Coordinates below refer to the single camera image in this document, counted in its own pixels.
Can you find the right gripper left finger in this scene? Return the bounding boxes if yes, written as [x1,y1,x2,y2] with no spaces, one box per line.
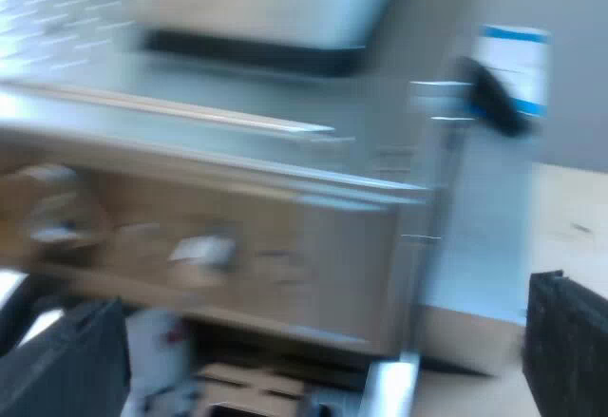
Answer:
[0,295,133,417]

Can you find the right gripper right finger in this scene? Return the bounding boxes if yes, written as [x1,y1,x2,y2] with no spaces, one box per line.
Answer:
[523,269,608,417]

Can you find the white mug, red and black print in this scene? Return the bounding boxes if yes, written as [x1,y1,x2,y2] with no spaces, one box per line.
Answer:
[122,309,199,417]

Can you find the steel espresso machine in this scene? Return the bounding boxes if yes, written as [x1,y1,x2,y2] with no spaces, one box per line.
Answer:
[0,0,541,417]

